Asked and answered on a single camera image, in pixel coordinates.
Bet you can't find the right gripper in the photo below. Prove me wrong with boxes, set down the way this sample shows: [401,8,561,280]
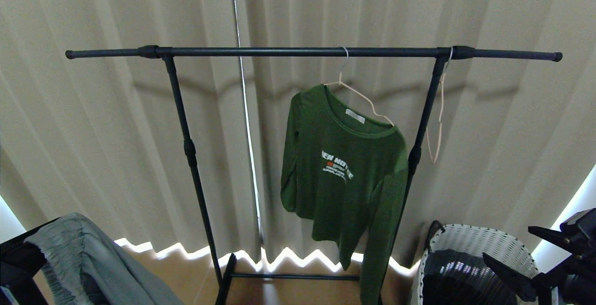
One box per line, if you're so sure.
[482,226,596,305]

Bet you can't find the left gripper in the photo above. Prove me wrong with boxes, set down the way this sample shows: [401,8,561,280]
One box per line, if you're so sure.
[0,219,60,305]

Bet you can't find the pale grey shorts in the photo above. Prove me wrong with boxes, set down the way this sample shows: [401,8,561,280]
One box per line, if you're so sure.
[26,213,184,305]

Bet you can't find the green sleeveless shirt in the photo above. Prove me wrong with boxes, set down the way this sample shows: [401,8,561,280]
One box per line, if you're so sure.
[280,84,409,305]

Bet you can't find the pink clothes hanger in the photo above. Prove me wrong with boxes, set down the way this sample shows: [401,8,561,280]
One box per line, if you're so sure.
[426,47,453,164]
[324,47,395,126]

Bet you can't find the white laundry basket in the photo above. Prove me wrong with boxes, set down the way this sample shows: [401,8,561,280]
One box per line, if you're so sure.
[410,220,541,305]

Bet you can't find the black clothes rack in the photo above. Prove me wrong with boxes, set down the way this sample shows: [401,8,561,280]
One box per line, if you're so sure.
[65,45,563,305]

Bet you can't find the beige curtain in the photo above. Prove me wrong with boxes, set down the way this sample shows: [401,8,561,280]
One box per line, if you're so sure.
[0,0,596,273]

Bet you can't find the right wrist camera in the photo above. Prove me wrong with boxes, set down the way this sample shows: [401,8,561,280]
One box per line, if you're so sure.
[559,208,596,246]

